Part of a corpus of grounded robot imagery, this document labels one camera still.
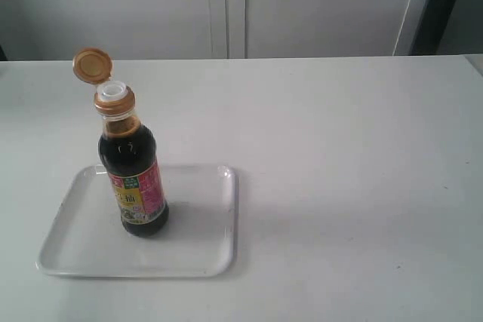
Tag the dark soy sauce bottle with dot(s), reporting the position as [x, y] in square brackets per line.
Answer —
[126, 147]

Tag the white plastic tray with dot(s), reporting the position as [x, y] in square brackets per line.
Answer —
[87, 239]

